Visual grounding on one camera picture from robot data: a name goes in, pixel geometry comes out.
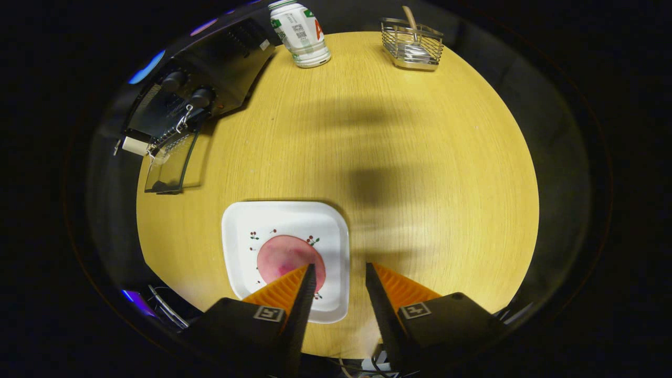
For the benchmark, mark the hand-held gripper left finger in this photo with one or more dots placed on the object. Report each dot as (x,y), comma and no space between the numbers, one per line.
(302,315)

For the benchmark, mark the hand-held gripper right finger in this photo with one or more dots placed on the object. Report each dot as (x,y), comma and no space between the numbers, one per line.
(383,315)

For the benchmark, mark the round pink meat slice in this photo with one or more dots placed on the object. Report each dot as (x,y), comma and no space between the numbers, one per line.
(283,257)

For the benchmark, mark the white square plate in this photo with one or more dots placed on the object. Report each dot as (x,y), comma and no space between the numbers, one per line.
(283,220)

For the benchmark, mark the black toaster oven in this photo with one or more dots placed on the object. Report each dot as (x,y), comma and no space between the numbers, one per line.
(220,63)

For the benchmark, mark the white bottle green label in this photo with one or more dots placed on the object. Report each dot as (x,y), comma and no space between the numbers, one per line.
(302,37)

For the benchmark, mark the wooden stick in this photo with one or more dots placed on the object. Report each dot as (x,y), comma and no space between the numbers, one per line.
(409,18)

